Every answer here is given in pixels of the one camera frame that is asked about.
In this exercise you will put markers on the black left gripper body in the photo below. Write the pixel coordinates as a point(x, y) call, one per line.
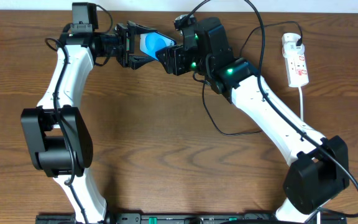
point(123, 45)

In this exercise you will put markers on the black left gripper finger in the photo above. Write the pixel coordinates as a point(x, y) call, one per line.
point(135, 28)
point(137, 61)

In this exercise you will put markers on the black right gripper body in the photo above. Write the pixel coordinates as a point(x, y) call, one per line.
point(191, 61)

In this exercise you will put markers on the blue Galaxy smartphone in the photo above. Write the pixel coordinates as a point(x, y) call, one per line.
point(151, 42)

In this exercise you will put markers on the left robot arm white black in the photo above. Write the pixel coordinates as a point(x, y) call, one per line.
point(57, 138)

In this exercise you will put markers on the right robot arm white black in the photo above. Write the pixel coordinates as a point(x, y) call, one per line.
point(317, 165)

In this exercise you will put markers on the white power strip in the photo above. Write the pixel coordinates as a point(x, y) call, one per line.
point(297, 73)

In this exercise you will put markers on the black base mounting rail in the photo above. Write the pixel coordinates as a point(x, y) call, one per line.
point(136, 218)

